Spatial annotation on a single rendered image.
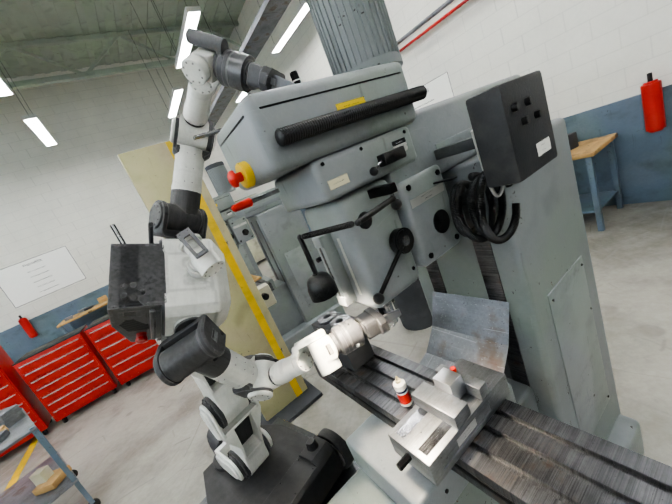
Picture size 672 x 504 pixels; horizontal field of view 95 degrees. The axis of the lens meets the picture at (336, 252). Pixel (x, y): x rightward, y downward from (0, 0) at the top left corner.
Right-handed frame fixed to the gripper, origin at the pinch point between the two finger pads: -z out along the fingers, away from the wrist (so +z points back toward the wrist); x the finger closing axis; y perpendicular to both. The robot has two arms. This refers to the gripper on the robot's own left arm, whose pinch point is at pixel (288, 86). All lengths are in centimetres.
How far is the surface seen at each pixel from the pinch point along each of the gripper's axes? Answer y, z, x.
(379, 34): 18.7, -17.6, -10.3
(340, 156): -11.2, -19.7, 11.8
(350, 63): 10.4, -12.3, -9.5
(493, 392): -59, -79, 12
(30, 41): -37, 710, -506
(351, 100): 0.9, -17.8, 6.6
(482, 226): -17, -58, 6
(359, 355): -88, -45, -19
